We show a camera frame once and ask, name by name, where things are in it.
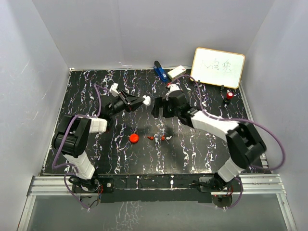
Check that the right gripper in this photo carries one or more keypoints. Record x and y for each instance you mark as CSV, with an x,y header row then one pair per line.
x,y
160,102

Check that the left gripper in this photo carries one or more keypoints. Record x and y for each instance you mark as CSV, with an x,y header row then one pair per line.
x,y
131,102

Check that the white earbud charging case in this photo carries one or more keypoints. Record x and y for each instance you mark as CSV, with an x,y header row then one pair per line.
x,y
147,100

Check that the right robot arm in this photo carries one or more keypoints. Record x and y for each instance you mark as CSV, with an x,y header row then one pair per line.
x,y
244,142

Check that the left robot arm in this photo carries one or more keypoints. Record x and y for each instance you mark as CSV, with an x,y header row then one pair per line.
x,y
71,136

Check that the red earbud charging case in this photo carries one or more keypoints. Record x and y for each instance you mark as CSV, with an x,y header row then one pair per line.
x,y
134,138

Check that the blue stapler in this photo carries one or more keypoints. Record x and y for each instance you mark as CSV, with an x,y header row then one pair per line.
x,y
160,72

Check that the white cardboard box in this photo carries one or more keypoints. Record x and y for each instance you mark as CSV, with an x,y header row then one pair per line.
x,y
176,72

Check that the red stamp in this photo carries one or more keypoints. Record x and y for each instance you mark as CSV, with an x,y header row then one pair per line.
x,y
228,97

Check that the small whiteboard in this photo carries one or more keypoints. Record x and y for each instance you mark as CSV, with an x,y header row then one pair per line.
x,y
219,68

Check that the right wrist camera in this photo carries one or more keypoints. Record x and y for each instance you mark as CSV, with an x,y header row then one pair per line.
x,y
172,87

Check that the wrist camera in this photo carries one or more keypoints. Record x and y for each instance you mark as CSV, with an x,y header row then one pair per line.
x,y
172,87
114,88

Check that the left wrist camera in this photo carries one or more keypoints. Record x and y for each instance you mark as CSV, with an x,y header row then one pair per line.
x,y
114,88

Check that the aluminium frame rail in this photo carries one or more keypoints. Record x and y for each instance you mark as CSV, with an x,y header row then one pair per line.
x,y
158,203

